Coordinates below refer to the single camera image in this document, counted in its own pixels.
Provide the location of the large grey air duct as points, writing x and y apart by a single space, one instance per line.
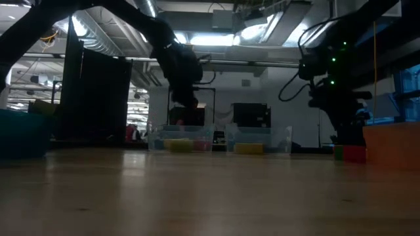
295 29

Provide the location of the clear plastic bin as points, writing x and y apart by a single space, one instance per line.
279 136
183 132

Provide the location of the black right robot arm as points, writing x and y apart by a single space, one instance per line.
377 13

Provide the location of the black monitor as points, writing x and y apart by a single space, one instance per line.
198 118

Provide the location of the black equipment box on stand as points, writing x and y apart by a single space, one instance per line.
251 114

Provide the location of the blue wooden cylinder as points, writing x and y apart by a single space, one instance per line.
159 145

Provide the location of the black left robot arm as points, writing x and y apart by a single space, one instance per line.
33 23

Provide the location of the small red lego brick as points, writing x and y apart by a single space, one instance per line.
354 154

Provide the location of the black gantry frame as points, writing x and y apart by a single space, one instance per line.
210 88

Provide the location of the light green wooden block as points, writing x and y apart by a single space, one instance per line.
186 145

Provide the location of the red background object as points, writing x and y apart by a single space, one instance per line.
133 133

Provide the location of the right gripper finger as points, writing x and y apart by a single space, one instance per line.
357 134
341 134

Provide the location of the grey horizontal pipe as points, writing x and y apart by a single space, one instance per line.
246 63

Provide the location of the light green arch block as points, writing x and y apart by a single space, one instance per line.
42 107

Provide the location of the grey vent box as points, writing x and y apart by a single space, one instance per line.
223 19

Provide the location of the person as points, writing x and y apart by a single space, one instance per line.
196 105

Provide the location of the teal plastic bin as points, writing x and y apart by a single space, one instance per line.
23 134

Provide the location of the small green lego brick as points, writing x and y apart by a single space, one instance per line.
338 152

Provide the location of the silver corrugated duct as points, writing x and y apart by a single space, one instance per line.
98 39

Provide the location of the long yellow wooden block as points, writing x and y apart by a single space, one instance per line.
248 148

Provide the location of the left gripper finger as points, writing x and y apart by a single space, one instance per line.
180 100
193 101

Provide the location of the ceiling light panel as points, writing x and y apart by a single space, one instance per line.
180 37
211 40

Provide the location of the silver round duct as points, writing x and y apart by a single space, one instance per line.
147 6

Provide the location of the red wooden block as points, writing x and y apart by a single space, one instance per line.
202 145

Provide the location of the orange plastic bin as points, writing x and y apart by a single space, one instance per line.
393 147

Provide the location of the black yellow ceiling reel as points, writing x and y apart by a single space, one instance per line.
49 36

